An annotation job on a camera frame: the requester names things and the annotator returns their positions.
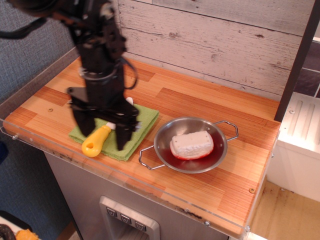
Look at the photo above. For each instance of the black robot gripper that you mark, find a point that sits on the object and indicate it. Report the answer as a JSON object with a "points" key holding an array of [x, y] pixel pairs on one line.
{"points": [[103, 97]]}

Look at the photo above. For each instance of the yellow handled toy knife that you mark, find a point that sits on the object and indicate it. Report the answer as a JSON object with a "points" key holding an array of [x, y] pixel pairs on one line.
{"points": [[93, 144]]}

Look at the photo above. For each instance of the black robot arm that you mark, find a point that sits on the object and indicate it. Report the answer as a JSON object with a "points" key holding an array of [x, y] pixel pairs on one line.
{"points": [[94, 32]]}

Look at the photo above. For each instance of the green folded cloth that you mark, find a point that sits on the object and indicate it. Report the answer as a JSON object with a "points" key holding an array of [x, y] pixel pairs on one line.
{"points": [[147, 117]]}

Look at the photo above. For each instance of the grey toy fridge cabinet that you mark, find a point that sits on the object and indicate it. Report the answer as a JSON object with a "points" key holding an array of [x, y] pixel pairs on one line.
{"points": [[82, 189]]}

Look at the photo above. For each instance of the white red toy food piece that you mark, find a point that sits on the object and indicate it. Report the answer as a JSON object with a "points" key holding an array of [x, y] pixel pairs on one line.
{"points": [[191, 146]]}

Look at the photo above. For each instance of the clear acrylic table guard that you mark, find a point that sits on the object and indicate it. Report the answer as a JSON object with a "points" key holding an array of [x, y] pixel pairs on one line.
{"points": [[220, 188]]}

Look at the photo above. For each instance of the silver dispenser button panel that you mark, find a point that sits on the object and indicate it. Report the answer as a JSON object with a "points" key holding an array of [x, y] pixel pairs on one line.
{"points": [[124, 223]]}

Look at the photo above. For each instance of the orange object bottom left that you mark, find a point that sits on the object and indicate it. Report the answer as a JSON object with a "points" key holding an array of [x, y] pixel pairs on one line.
{"points": [[26, 234]]}

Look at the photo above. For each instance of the dark woven object bottom left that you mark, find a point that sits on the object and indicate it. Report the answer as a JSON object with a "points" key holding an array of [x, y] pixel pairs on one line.
{"points": [[6, 233]]}

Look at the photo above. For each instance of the white toy sink unit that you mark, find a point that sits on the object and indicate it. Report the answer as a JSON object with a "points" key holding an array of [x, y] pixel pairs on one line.
{"points": [[295, 161]]}

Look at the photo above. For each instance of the silver metal bowl with handles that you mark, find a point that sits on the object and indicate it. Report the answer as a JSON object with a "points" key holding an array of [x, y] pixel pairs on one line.
{"points": [[187, 125]]}

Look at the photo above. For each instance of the dark right shelf post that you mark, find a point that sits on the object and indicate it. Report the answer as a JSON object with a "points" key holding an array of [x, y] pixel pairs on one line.
{"points": [[301, 55]]}

